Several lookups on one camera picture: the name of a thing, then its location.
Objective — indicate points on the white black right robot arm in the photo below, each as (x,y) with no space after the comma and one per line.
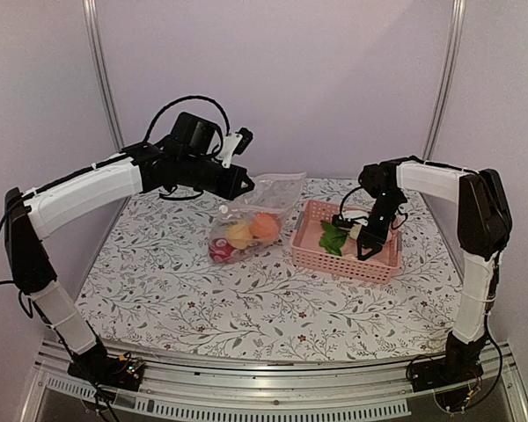
(484,224)

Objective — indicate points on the orange crinkled fruit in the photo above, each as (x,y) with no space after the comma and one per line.
(265,227)

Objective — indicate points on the floral patterned table mat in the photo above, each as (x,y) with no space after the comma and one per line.
(154,284)

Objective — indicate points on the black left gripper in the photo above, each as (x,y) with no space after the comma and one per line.
(230,190)

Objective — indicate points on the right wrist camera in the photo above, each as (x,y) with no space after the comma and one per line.
(348,223)

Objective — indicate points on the pink perforated plastic basket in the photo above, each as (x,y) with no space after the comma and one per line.
(306,251)

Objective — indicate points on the clear zip top bag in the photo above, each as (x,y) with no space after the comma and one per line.
(274,193)

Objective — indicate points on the aluminium front rail frame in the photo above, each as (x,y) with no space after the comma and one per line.
(190,387)

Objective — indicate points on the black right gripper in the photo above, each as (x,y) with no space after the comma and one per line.
(365,241)

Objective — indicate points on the yellow fruit with leaf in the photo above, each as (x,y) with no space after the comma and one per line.
(238,235)

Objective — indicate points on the green leafy vegetable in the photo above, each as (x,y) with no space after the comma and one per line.
(332,239)

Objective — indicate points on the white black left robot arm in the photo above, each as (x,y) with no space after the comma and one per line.
(30,221)

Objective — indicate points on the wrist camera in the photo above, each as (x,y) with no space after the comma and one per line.
(348,223)
(234,144)

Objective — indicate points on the right aluminium corner post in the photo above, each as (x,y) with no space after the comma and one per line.
(458,12)

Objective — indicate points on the left aluminium corner post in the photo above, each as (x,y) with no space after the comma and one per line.
(91,20)

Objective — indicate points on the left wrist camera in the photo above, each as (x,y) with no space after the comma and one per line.
(234,144)

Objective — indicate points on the white oblong vegetable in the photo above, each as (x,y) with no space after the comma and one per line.
(354,232)

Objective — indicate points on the red crinkled fruit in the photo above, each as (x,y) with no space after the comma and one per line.
(220,251)

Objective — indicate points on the aluminium corner post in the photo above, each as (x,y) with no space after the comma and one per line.
(458,12)
(91,20)

